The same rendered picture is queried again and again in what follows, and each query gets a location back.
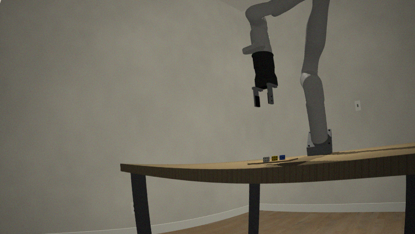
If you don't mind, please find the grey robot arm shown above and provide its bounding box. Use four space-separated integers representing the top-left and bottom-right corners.
245 0 330 144

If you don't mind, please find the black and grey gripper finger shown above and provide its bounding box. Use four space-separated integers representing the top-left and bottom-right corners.
252 86 263 107
267 83 277 104

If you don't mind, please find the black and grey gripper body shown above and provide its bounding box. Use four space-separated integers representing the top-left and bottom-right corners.
242 39 278 90

